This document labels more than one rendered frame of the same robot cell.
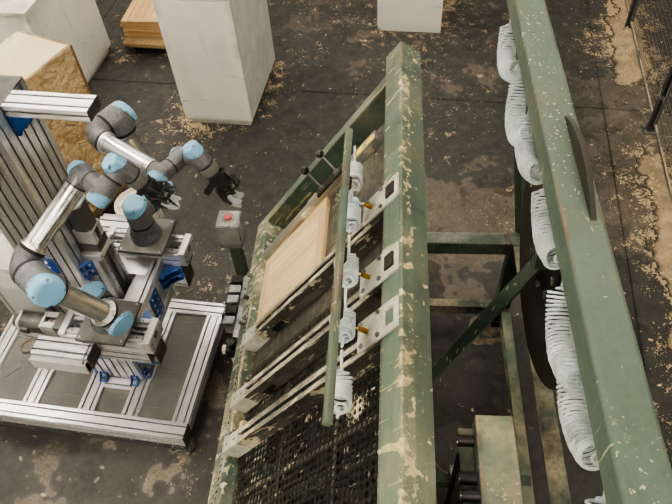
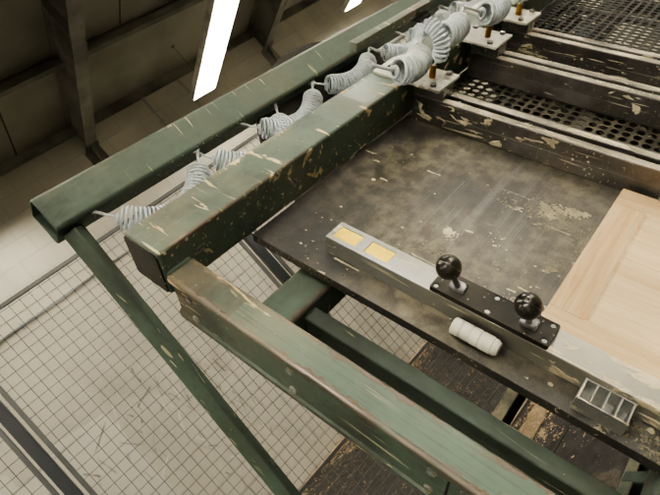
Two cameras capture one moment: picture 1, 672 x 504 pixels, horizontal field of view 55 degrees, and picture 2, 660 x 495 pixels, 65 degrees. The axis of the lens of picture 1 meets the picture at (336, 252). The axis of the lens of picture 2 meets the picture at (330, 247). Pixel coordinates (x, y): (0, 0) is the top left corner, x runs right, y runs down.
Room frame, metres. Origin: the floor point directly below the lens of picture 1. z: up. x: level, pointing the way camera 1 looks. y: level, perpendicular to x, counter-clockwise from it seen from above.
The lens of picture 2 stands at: (2.59, 0.54, 1.67)
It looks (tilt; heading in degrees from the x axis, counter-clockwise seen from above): 1 degrees down; 230
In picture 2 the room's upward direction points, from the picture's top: 41 degrees counter-clockwise
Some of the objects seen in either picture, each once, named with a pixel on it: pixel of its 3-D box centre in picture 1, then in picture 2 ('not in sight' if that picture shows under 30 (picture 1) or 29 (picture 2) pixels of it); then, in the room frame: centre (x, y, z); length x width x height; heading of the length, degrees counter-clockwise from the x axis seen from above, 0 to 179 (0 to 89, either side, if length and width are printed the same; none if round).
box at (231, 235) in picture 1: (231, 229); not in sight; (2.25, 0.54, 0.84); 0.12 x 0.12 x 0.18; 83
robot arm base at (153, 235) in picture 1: (143, 227); not in sight; (2.08, 0.91, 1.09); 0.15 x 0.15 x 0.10
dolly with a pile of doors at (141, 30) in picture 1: (157, 23); not in sight; (5.49, 1.48, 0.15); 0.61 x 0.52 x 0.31; 168
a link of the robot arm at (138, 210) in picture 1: (137, 210); not in sight; (2.09, 0.90, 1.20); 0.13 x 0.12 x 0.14; 142
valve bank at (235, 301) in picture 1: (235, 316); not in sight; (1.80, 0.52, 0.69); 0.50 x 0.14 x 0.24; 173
